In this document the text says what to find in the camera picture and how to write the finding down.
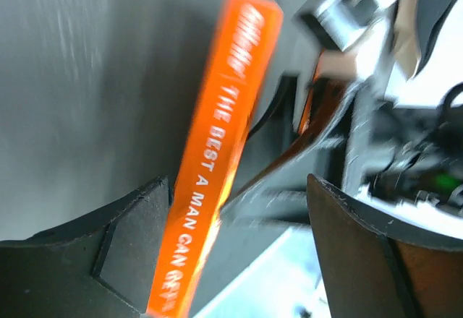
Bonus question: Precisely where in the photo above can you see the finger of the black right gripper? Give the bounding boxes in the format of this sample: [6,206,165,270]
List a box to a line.
[220,186,310,228]

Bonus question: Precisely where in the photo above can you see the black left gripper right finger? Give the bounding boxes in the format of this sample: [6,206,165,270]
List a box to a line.
[307,174,462,317]

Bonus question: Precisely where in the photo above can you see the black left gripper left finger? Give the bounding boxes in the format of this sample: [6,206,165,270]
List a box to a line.
[1,176,170,317]

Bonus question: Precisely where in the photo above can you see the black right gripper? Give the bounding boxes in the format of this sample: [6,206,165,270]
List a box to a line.
[231,75,463,210]

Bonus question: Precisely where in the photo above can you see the orange Gillette Fusion box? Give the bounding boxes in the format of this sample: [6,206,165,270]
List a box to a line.
[147,0,283,317]

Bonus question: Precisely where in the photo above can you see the blue Gillette blister pack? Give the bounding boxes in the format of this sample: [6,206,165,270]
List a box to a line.
[193,227,331,317]

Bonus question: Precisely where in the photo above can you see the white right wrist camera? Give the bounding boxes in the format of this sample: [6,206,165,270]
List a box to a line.
[297,0,462,107]

